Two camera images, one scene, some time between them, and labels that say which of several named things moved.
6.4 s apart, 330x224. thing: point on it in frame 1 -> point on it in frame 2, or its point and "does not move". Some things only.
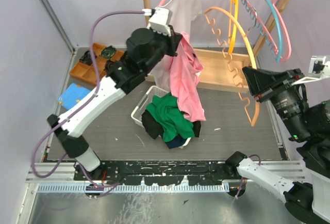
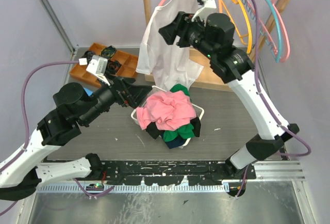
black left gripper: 174,40 -> 120,85
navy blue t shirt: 178,142 does not move
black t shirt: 151,128 does not move
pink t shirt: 184,68 -> 169,110
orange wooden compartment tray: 86,72 does not move
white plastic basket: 150,92 does not move
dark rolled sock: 108,52 does not move
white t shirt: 199,66 -> 169,65
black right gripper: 262,83 -> 181,25
